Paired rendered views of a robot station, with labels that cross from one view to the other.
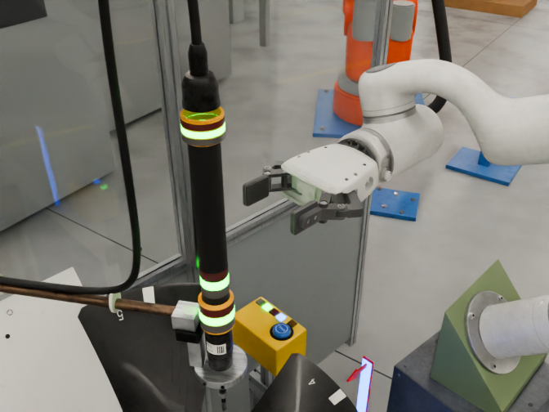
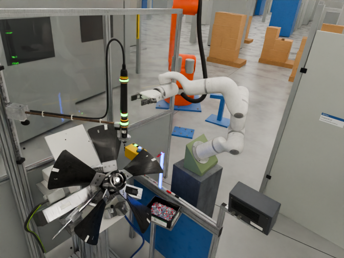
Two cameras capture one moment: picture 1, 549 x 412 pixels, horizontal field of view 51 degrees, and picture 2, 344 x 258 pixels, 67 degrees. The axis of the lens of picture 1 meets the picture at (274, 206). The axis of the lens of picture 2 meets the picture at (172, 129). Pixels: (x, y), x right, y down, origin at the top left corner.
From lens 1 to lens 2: 82 cm
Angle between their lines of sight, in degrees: 8
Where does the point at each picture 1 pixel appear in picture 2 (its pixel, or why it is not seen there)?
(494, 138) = (186, 88)
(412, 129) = (170, 87)
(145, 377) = (104, 146)
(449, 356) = (188, 158)
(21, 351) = (68, 144)
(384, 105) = (163, 81)
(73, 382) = (82, 154)
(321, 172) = (148, 94)
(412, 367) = (178, 164)
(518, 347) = (205, 153)
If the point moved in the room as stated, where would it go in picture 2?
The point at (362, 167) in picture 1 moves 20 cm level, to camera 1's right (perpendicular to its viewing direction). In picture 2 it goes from (157, 93) to (191, 95)
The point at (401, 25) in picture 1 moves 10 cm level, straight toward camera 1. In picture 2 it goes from (189, 67) to (189, 69)
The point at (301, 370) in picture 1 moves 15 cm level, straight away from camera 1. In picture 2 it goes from (144, 153) to (146, 142)
